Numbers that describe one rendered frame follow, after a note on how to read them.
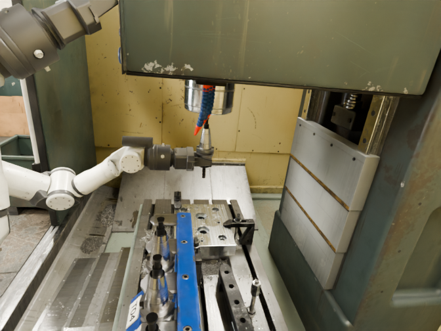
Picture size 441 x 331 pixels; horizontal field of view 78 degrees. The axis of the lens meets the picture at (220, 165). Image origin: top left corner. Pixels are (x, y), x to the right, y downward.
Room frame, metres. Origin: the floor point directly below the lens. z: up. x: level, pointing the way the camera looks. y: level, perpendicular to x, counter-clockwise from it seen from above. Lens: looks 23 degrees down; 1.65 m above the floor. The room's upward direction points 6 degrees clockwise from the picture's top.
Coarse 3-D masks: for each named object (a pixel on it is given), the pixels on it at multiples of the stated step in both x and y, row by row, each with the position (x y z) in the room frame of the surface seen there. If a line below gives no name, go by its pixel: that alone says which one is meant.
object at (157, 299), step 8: (152, 280) 0.34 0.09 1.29; (160, 280) 0.34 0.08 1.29; (152, 288) 0.34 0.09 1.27; (160, 288) 0.34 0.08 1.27; (152, 296) 0.33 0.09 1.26; (160, 296) 0.34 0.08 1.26; (168, 296) 0.35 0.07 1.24; (144, 304) 0.34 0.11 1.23; (152, 304) 0.33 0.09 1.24; (160, 304) 0.33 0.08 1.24; (168, 304) 0.35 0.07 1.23; (160, 312) 0.33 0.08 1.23
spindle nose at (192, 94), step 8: (184, 80) 0.86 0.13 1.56; (192, 80) 0.81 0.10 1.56; (184, 88) 0.85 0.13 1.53; (192, 88) 0.82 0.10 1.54; (200, 88) 0.80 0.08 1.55; (216, 88) 0.80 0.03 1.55; (224, 88) 0.81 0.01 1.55; (232, 88) 0.84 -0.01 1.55; (184, 96) 0.85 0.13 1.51; (192, 96) 0.81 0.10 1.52; (200, 96) 0.80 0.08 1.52; (216, 96) 0.80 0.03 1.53; (224, 96) 0.82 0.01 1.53; (232, 96) 0.85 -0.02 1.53; (184, 104) 0.85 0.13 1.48; (192, 104) 0.81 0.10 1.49; (200, 104) 0.80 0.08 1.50; (216, 104) 0.80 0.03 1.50; (224, 104) 0.82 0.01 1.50; (232, 104) 0.85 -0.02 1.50; (216, 112) 0.81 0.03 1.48; (224, 112) 0.82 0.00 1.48
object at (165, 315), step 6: (144, 294) 0.36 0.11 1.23; (168, 306) 0.34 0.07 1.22; (174, 306) 0.35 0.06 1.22; (144, 312) 0.33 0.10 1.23; (162, 312) 0.33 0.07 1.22; (168, 312) 0.33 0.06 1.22; (174, 312) 0.35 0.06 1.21; (144, 318) 0.32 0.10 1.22; (162, 318) 0.32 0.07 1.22; (168, 318) 0.34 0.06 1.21
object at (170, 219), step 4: (152, 216) 0.63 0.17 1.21; (156, 216) 0.63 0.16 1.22; (160, 216) 0.63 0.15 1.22; (164, 216) 0.63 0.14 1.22; (168, 216) 0.63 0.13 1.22; (172, 216) 0.64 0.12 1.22; (176, 216) 0.64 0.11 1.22; (152, 220) 0.61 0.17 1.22; (156, 220) 0.61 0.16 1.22; (168, 220) 0.61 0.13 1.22; (172, 220) 0.62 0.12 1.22; (176, 220) 0.62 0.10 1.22; (152, 224) 0.60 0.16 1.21; (156, 224) 0.59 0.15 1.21; (164, 224) 0.60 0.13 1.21; (168, 224) 0.60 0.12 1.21; (172, 224) 0.60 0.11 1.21; (176, 224) 0.60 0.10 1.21
